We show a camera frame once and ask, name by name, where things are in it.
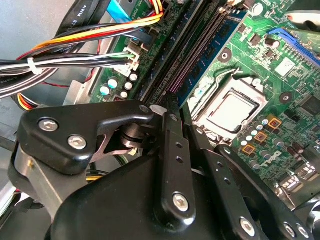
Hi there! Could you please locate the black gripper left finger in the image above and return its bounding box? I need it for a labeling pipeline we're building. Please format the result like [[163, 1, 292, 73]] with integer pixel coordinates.
[[8, 93, 197, 221]]

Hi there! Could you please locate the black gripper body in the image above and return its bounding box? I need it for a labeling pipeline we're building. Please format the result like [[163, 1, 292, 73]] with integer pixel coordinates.
[[46, 154, 241, 240]]

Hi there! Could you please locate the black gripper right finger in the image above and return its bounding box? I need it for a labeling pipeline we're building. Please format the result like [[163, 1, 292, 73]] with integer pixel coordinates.
[[181, 104, 313, 240]]

